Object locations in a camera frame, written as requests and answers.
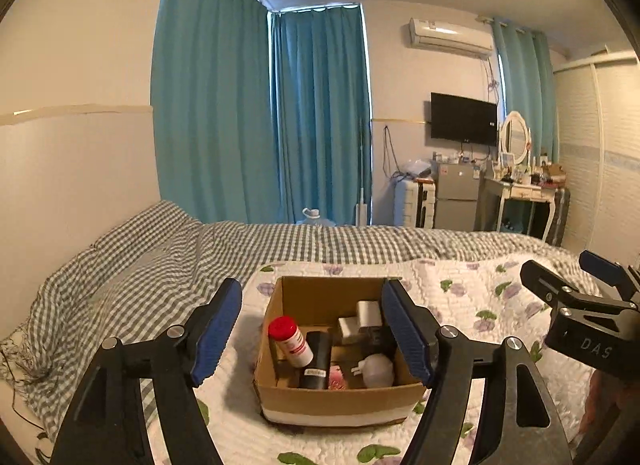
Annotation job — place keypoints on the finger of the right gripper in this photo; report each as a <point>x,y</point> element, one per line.
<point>550,287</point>
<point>624,279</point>

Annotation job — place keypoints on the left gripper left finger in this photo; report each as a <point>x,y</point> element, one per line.
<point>105,422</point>

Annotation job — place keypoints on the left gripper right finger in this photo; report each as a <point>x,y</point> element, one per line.
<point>518,423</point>

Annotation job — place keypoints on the pink floral box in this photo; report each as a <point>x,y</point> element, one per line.
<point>337,380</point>

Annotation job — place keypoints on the black tube bottle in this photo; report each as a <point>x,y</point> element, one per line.
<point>316,374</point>

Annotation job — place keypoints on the white power adapter cube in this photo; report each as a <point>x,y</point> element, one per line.
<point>369,315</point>

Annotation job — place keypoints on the floral quilted white blanket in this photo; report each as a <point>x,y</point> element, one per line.
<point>256,413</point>

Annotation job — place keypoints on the white vanity table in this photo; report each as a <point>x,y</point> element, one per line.
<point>533,210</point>

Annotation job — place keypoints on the silver mini fridge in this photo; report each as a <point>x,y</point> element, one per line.
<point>457,192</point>

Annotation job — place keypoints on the oval vanity mirror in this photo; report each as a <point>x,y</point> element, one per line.
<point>514,141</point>

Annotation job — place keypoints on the grey checked bed sheet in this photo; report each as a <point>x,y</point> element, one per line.
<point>153,270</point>

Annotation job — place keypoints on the black rectangular box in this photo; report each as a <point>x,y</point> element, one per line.
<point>381,339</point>

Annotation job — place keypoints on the white wardrobe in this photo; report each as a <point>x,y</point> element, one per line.
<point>597,99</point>

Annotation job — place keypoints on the white charger plug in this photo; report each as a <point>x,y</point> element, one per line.
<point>350,332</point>

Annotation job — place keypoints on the white bottle red cap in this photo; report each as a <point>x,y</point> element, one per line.
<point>285,332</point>

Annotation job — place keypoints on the cardboard box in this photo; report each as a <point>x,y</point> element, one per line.
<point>315,303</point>

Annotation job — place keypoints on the blue curtain right window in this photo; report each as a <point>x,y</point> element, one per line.
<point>528,83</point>

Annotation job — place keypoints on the water jug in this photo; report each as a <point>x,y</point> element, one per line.
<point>312,217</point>

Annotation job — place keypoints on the white air conditioner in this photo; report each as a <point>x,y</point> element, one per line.
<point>456,39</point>

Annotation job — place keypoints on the blue curtain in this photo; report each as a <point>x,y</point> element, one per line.
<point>259,115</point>

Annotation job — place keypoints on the black wall television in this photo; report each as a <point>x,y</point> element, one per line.
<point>464,120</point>

